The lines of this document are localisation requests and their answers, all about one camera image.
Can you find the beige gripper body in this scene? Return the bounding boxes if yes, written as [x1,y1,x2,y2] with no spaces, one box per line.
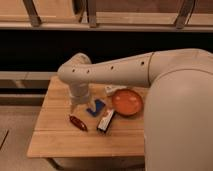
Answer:
[69,83,91,112]

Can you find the black and white rectangular box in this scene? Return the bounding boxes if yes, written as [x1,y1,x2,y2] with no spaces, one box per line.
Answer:
[97,109,115,133]

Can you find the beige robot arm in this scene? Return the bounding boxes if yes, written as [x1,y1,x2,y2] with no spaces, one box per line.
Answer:
[58,48,213,171]

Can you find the white packet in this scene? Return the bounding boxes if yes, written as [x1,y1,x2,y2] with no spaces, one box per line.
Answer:
[105,85,125,96]

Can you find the red chili pepper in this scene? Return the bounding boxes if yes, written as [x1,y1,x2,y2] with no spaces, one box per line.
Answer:
[69,115,87,131]

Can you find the wooden table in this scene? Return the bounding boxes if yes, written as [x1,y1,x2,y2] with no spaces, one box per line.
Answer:
[27,76,144,158]

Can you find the orange round plate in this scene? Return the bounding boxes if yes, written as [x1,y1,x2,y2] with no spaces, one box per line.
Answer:
[111,89,144,116]

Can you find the wooden shelf rail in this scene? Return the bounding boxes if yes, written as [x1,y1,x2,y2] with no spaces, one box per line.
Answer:
[0,0,213,32]

